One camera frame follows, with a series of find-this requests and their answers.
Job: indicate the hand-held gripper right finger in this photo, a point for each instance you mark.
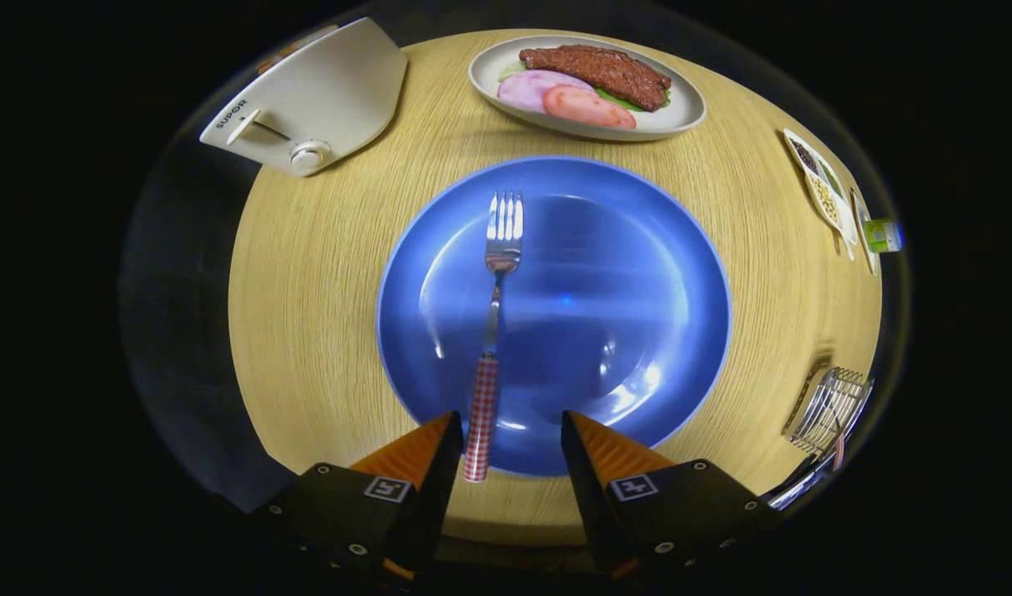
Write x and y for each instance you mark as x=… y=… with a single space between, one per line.
x=584 y=488

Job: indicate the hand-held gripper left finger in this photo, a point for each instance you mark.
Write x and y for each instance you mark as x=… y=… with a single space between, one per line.
x=439 y=488

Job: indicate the blue round plate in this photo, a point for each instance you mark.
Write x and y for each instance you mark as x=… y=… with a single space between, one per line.
x=605 y=314

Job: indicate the metal drainer basket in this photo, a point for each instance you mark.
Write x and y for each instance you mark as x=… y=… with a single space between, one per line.
x=832 y=406

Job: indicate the white divided tray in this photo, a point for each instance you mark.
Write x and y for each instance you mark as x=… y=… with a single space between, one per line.
x=841 y=219

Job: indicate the yellow soybeans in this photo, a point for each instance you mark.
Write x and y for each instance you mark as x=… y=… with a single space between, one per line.
x=824 y=201

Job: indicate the small white dish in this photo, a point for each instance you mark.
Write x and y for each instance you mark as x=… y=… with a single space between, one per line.
x=863 y=236

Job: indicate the white oval plate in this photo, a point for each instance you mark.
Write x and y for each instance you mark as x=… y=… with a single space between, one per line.
x=671 y=120

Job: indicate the red tomato slice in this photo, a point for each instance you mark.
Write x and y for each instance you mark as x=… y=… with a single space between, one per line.
x=584 y=108

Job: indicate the green lettuce leaf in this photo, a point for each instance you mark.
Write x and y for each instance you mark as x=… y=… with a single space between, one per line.
x=625 y=102

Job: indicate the silver bottle with green label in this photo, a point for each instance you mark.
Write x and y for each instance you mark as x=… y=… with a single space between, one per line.
x=884 y=235

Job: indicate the green mung beans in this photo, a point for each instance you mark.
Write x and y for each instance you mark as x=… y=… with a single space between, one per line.
x=831 y=178

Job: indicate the dark brown beans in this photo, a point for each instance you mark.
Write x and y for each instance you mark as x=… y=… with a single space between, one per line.
x=803 y=156

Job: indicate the pink ham slice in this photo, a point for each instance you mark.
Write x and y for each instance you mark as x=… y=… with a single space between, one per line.
x=526 y=89

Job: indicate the white toaster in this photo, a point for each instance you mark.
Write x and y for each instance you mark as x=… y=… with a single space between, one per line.
x=332 y=91

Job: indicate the brown steak piece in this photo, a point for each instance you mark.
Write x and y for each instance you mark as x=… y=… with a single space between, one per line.
x=605 y=73

